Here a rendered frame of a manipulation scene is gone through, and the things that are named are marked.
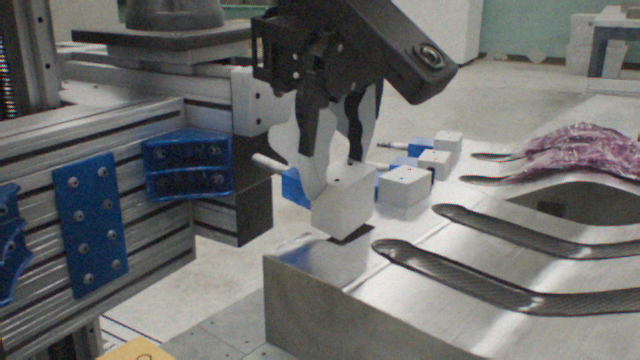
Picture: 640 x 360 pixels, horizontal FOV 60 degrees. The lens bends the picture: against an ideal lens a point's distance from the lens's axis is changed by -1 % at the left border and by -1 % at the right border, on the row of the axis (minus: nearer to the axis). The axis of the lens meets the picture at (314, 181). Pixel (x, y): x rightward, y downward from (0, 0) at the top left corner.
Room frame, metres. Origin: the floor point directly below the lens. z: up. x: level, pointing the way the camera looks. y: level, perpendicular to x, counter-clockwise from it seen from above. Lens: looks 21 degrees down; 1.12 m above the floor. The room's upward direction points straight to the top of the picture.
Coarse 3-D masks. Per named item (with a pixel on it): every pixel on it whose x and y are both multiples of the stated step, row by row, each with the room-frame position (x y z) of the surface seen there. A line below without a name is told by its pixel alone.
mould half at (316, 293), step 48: (432, 192) 0.58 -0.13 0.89; (480, 192) 0.58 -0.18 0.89; (432, 240) 0.47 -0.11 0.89; (480, 240) 0.47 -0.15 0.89; (576, 240) 0.47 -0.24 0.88; (624, 240) 0.45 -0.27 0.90; (288, 288) 0.41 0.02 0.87; (336, 288) 0.38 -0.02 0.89; (384, 288) 0.38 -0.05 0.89; (432, 288) 0.39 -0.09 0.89; (528, 288) 0.39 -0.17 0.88; (576, 288) 0.37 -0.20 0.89; (288, 336) 0.41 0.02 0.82; (336, 336) 0.38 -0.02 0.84; (384, 336) 0.35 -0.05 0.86; (432, 336) 0.33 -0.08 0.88; (480, 336) 0.33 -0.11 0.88; (528, 336) 0.32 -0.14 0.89; (576, 336) 0.30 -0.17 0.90; (624, 336) 0.28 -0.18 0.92
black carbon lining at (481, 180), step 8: (488, 160) 0.79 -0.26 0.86; (496, 160) 0.81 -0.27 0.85; (504, 160) 0.80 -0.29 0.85; (512, 160) 0.78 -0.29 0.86; (464, 176) 0.73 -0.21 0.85; (472, 176) 0.73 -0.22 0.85; (480, 176) 0.73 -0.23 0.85; (488, 176) 0.72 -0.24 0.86; (504, 176) 0.71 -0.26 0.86; (480, 184) 0.71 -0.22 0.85; (488, 184) 0.71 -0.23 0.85; (496, 184) 0.70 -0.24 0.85; (504, 184) 0.70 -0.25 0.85
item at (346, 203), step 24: (264, 168) 0.54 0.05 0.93; (288, 168) 0.52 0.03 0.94; (336, 168) 0.48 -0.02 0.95; (360, 168) 0.48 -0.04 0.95; (288, 192) 0.49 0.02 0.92; (336, 192) 0.45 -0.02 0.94; (360, 192) 0.47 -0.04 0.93; (312, 216) 0.47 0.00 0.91; (336, 216) 0.45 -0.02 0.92; (360, 216) 0.47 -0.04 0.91
